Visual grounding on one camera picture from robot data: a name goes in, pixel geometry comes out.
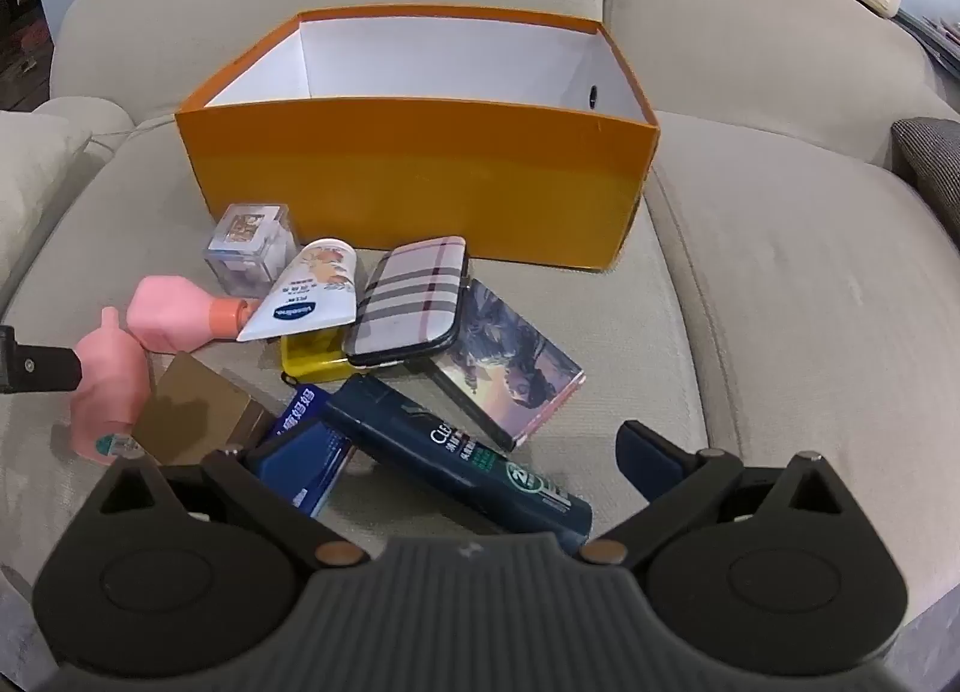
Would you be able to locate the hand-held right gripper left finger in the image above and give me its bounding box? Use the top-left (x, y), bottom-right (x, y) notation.
top-left (96, 429), bottom-right (370, 569)

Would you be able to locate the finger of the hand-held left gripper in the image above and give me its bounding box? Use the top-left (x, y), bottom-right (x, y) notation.
top-left (0, 326), bottom-right (83, 395)

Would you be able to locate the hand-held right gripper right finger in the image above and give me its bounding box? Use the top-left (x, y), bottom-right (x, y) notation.
top-left (579, 420), bottom-right (854, 565)

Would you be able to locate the pink spouted bottle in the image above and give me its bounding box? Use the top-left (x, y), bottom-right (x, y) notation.
top-left (70, 307), bottom-right (151, 467)

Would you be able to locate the pink bottle with orange cap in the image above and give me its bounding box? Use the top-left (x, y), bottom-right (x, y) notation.
top-left (126, 276), bottom-right (260, 354)

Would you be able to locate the dark blue shampoo bottle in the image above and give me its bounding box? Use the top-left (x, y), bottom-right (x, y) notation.
top-left (324, 372), bottom-right (595, 537)

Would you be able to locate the white hand cream tube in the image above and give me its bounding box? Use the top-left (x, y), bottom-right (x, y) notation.
top-left (236, 237), bottom-right (359, 343)

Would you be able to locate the plaid hard case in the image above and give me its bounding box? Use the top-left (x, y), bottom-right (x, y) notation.
top-left (343, 235), bottom-right (472, 368)

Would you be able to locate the clear plastic cube box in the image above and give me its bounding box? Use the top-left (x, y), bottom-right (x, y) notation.
top-left (204, 203), bottom-right (301, 297)

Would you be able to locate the orange cardboard box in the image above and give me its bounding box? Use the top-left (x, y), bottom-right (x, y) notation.
top-left (175, 6), bottom-right (661, 272)

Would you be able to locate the blue and white packet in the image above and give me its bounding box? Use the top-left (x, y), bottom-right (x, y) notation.
top-left (247, 383), bottom-right (355, 518)

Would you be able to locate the brown cardboard box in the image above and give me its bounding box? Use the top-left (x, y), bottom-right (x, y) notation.
top-left (135, 352), bottom-right (277, 468)

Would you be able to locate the yellow plastic item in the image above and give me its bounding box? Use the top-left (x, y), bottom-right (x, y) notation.
top-left (280, 333), bottom-right (353, 384)

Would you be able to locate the illustrated flat box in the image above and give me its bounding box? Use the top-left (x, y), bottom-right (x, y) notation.
top-left (429, 278), bottom-right (587, 455)

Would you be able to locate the beige sofa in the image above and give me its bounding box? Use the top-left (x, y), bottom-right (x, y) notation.
top-left (0, 0), bottom-right (960, 692)

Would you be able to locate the dark furniture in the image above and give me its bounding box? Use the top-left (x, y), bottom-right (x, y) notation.
top-left (0, 0), bottom-right (57, 112)

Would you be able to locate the grey textured cushion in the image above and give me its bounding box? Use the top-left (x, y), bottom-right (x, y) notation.
top-left (890, 116), bottom-right (960, 247)

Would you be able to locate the stack of magazines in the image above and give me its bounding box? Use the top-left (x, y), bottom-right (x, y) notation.
top-left (896, 6), bottom-right (960, 74)

